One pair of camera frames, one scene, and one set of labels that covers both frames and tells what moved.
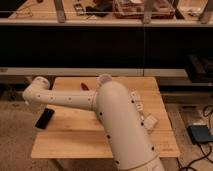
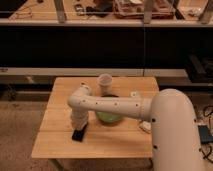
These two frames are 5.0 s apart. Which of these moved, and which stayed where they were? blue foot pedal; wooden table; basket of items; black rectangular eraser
Moved: black rectangular eraser
Stayed: wooden table; blue foot pedal; basket of items
